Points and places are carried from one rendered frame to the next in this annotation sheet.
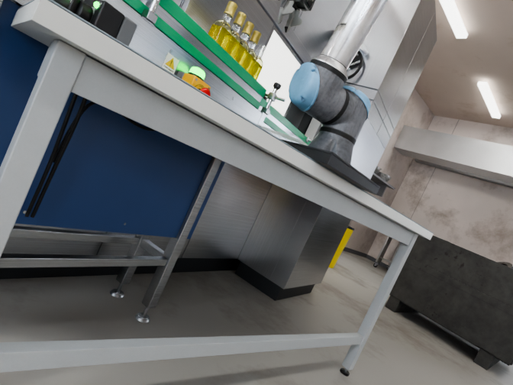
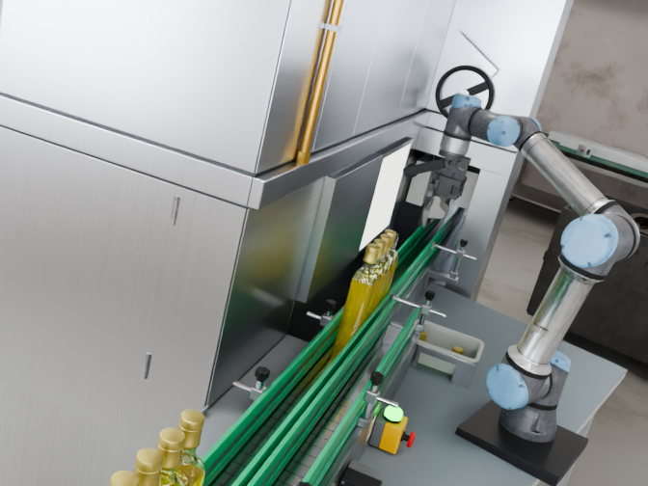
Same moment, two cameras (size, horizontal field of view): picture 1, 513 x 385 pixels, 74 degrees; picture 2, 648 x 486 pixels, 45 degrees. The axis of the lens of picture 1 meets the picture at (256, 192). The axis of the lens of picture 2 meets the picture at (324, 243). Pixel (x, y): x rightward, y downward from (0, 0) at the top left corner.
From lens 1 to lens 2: 1.60 m
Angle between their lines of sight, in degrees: 22
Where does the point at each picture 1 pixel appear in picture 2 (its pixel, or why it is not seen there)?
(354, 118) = (557, 390)
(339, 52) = (543, 357)
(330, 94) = (537, 393)
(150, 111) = not seen: outside the picture
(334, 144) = (540, 420)
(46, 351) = not seen: outside the picture
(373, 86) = not seen: hidden behind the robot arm
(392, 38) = (534, 47)
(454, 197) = (613, 40)
